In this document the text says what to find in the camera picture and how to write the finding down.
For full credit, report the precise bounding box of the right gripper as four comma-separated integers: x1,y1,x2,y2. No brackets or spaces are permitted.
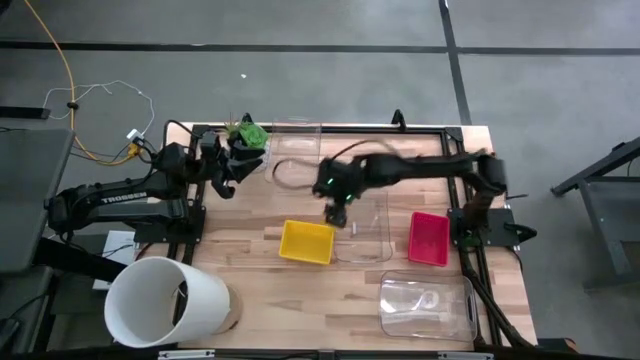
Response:
313,158,365,230

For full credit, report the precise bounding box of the silver edge bracket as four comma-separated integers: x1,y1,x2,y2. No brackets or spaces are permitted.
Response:
437,351,496,360
157,349,216,360

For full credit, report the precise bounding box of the white flat box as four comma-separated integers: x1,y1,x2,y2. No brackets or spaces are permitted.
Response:
92,229,137,292

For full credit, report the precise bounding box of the long yellow cable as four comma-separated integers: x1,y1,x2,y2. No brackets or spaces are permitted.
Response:
22,0,139,167

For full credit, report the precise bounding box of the grey side table black frame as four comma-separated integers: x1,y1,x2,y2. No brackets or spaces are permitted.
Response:
549,135,640,292

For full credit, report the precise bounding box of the black aluminium rail frame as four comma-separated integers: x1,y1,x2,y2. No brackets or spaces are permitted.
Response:
169,123,504,351

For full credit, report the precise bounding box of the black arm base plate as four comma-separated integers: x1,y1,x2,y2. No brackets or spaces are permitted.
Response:
132,204,206,246
447,207,539,249

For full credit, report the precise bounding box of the clear plastic bin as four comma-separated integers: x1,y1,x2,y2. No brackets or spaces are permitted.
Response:
263,117,324,192
332,191,393,265
378,271,480,344

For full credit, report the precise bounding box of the green succulent in white pot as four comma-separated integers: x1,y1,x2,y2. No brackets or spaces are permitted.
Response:
223,114,274,171

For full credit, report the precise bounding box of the thin white cable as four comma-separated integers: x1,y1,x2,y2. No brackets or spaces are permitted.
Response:
42,79,156,139

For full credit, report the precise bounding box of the grey desk top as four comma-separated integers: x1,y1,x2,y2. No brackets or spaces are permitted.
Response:
0,128,76,275

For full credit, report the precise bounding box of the black cable bundle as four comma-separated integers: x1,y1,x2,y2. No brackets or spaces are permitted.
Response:
457,247,536,350

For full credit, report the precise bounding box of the black stand beam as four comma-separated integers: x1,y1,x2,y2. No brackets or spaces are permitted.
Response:
32,236,129,284

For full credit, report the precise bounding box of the black flat bar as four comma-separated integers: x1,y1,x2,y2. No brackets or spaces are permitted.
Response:
0,105,52,121

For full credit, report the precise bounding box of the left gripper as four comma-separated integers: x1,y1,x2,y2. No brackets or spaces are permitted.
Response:
200,129,266,200

